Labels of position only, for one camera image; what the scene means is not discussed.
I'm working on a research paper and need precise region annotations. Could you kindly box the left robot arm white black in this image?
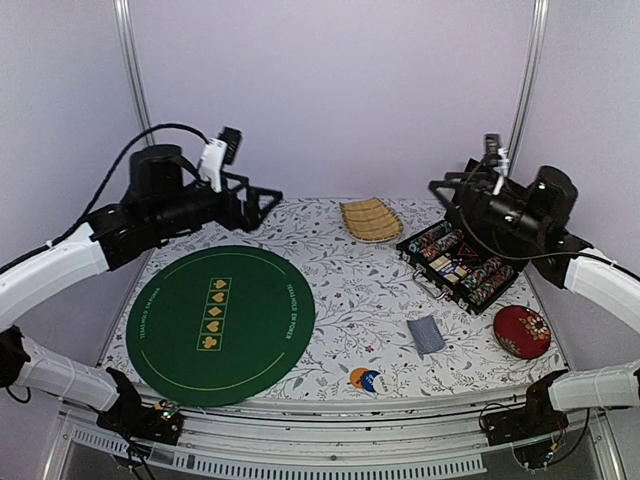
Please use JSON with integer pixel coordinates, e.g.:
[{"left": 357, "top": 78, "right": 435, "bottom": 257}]
[{"left": 1, "top": 140, "right": 283, "bottom": 434}]

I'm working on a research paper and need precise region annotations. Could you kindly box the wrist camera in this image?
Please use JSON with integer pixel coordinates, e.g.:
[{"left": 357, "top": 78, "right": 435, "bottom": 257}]
[
  {"left": 483, "top": 133, "right": 510, "bottom": 196},
  {"left": 198, "top": 127, "right": 242, "bottom": 193}
]

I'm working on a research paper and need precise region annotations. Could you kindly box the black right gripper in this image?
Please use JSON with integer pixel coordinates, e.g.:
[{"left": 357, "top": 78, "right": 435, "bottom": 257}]
[{"left": 429, "top": 173, "right": 548, "bottom": 244}]

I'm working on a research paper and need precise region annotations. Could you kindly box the blue small blind button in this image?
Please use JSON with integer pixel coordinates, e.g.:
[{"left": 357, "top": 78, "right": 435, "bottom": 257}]
[{"left": 360, "top": 370, "right": 380, "bottom": 393}]

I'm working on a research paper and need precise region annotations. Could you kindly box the woven bamboo tray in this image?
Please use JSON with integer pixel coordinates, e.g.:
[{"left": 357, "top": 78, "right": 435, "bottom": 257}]
[{"left": 340, "top": 198, "right": 404, "bottom": 243}]

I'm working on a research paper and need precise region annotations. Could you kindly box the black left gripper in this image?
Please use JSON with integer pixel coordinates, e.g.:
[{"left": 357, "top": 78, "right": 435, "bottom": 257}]
[{"left": 150, "top": 171, "right": 284, "bottom": 239}]

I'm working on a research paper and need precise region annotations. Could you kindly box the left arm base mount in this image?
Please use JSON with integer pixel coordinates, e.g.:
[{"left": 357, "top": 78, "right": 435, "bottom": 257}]
[{"left": 96, "top": 367, "right": 184, "bottom": 446}]

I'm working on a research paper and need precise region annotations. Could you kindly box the orange big blind button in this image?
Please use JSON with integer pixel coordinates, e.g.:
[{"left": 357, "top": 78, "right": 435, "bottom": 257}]
[{"left": 349, "top": 368, "right": 368, "bottom": 389}]

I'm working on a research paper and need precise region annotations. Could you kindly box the aluminium frame post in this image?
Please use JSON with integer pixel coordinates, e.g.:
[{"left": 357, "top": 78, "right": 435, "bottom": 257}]
[
  {"left": 508, "top": 0, "right": 550, "bottom": 172},
  {"left": 113, "top": 0, "right": 151, "bottom": 130}
]

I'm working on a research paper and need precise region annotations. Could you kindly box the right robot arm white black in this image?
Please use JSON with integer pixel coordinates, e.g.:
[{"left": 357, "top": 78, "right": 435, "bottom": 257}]
[{"left": 429, "top": 159, "right": 639, "bottom": 436}]

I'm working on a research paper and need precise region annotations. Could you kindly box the white dealer button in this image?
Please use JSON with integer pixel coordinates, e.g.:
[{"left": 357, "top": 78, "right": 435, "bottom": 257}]
[{"left": 372, "top": 374, "right": 393, "bottom": 396}]

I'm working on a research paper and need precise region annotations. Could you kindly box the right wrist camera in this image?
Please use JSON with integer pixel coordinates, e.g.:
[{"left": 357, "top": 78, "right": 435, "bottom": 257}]
[{"left": 483, "top": 133, "right": 510, "bottom": 196}]

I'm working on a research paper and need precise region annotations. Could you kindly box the red floral round cushion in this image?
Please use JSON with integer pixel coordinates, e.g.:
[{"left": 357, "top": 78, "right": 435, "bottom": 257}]
[{"left": 493, "top": 305, "right": 552, "bottom": 360}]

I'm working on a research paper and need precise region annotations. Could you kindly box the black poker chip case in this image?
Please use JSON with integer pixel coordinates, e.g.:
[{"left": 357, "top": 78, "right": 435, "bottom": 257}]
[{"left": 396, "top": 218, "right": 525, "bottom": 315}]

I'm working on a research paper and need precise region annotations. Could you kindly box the left aluminium frame post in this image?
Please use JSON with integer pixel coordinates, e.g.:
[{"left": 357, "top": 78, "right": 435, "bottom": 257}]
[{"left": 113, "top": 0, "right": 151, "bottom": 130}]

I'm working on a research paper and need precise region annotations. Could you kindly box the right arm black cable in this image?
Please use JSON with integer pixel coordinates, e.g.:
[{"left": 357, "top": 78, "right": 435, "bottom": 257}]
[{"left": 462, "top": 169, "right": 640, "bottom": 281}]

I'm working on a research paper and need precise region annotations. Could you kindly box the blue patterned card deck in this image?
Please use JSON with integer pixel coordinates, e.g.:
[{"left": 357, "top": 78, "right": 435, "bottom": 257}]
[{"left": 407, "top": 315, "right": 446, "bottom": 354}]

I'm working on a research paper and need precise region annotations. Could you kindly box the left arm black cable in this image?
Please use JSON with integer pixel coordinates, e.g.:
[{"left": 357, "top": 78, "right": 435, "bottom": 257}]
[{"left": 47, "top": 123, "right": 209, "bottom": 249}]

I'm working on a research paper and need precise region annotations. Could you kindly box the right aluminium frame post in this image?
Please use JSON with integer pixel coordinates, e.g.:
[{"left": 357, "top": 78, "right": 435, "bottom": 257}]
[{"left": 508, "top": 0, "right": 550, "bottom": 172}]

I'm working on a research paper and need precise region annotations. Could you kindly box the round green poker mat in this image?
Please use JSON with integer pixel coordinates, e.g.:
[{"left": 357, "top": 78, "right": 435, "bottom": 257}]
[{"left": 126, "top": 246, "right": 315, "bottom": 408}]

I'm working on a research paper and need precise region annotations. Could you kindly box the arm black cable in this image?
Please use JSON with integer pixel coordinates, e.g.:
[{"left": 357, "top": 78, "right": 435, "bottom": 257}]
[
  {"left": 462, "top": 169, "right": 640, "bottom": 281},
  {"left": 47, "top": 123, "right": 209, "bottom": 249}
]

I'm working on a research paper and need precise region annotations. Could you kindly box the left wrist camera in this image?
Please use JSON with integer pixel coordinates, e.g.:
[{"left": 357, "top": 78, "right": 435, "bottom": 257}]
[{"left": 198, "top": 127, "right": 242, "bottom": 193}]

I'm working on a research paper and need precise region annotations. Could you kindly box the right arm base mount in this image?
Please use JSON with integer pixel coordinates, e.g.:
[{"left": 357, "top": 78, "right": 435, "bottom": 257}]
[{"left": 479, "top": 369, "right": 569, "bottom": 470}]

